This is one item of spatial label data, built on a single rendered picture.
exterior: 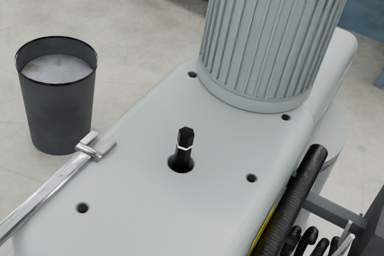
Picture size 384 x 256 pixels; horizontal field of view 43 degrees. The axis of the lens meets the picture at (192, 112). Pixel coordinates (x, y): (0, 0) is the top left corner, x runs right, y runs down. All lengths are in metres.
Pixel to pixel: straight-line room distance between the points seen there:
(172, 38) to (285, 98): 3.63
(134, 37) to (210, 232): 3.78
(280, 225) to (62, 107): 2.30
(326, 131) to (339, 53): 0.21
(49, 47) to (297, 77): 2.56
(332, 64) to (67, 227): 0.79
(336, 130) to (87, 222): 0.87
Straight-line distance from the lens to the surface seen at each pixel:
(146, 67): 3.99
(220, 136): 0.72
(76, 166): 0.65
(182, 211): 0.62
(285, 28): 0.69
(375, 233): 0.92
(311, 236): 1.09
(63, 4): 4.74
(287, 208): 0.77
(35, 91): 2.89
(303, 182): 0.82
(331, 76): 1.17
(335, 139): 1.31
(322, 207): 1.03
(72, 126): 3.07
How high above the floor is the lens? 2.38
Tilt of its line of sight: 41 degrees down
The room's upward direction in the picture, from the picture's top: 11 degrees clockwise
